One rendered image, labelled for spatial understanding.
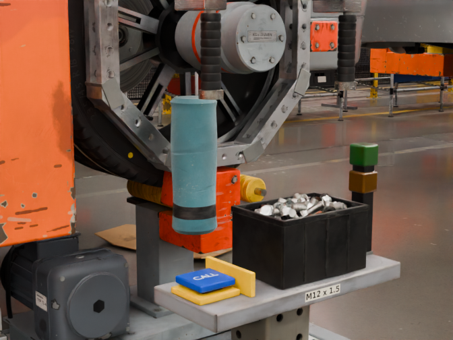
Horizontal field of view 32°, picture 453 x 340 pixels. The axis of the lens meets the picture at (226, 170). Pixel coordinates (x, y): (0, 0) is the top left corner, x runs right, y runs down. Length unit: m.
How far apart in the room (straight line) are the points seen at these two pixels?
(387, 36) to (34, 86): 3.32
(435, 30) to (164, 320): 2.78
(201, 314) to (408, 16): 3.25
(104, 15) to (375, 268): 0.67
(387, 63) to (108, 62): 4.71
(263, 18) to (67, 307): 0.68
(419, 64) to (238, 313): 4.79
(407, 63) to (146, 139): 4.53
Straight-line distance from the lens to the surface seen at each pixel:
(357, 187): 1.47
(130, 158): 1.63
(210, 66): 1.35
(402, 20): 4.34
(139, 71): 2.14
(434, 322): 2.48
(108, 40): 1.49
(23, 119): 1.30
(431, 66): 5.83
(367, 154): 1.45
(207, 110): 1.47
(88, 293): 1.60
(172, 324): 1.77
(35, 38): 1.31
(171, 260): 1.83
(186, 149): 1.47
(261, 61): 1.52
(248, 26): 1.50
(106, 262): 1.63
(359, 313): 2.50
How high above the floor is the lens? 0.87
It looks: 10 degrees down
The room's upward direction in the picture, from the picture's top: straight up
